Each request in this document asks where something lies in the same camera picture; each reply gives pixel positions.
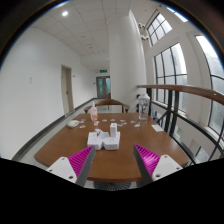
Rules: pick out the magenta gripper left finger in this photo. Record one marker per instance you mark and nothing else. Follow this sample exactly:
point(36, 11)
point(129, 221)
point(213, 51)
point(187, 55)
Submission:
point(74, 168)

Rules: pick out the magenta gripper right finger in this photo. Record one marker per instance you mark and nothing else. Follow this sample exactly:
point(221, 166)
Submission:
point(152, 166)

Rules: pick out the white charger plug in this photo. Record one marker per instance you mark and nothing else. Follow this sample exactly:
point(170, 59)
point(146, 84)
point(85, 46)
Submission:
point(113, 130)

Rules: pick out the white paper card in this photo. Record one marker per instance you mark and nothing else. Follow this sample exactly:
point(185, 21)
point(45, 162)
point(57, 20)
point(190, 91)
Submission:
point(157, 128)

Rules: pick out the white computer mouse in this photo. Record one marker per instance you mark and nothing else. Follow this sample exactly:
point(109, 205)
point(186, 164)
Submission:
point(73, 123)

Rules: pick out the orange-label sanitizer bottle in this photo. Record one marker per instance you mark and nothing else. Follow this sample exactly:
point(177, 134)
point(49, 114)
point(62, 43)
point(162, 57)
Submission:
point(93, 112)

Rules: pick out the wooden chair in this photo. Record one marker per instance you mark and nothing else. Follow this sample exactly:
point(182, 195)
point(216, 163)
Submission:
point(108, 102)

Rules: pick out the clear water bottle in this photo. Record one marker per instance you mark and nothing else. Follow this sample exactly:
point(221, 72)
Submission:
point(144, 101)

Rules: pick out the wooden balcony handrail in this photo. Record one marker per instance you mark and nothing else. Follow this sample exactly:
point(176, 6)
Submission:
point(206, 93)

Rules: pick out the double door at corridor end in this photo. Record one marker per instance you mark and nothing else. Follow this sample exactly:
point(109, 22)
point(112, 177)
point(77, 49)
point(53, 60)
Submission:
point(103, 87)

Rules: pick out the grey door on left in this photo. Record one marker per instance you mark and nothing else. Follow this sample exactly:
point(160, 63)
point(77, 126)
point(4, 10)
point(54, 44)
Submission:
point(66, 89)

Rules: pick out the green exit sign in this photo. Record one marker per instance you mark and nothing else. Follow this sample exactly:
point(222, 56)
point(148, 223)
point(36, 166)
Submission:
point(104, 71)

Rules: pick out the round ceiling light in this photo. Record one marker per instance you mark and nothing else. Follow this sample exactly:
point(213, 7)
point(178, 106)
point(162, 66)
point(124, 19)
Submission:
point(65, 13)

